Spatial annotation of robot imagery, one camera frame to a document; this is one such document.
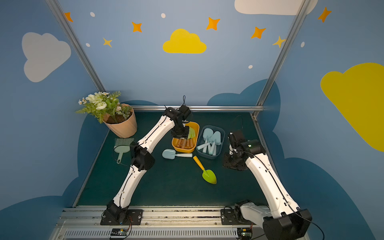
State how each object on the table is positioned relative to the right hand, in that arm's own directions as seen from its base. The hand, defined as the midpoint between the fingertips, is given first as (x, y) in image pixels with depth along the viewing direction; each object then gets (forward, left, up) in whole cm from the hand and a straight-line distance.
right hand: (229, 163), depth 75 cm
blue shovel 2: (+27, +4, -16) cm, 31 cm away
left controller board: (-31, +53, -18) cm, 64 cm away
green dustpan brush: (+17, +70, -17) cm, 74 cm away
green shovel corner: (+19, +27, -13) cm, 35 cm away
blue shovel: (+27, +11, -16) cm, 33 cm away
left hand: (+20, +25, -5) cm, 32 cm away
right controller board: (-27, -9, -21) cm, 36 cm away
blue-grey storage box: (+24, +15, -16) cm, 32 cm away
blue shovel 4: (+19, +13, -14) cm, 26 cm away
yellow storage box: (+34, +19, -13) cm, 41 cm away
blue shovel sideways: (+13, +34, -17) cm, 40 cm away
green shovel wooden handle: (+21, +30, -15) cm, 39 cm away
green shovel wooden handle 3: (+21, +21, -15) cm, 34 cm away
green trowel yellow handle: (0, +9, -17) cm, 20 cm away
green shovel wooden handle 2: (+20, +23, -15) cm, 35 cm away
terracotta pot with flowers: (+32, +72, -4) cm, 78 cm away
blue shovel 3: (+15, +7, -13) cm, 22 cm away
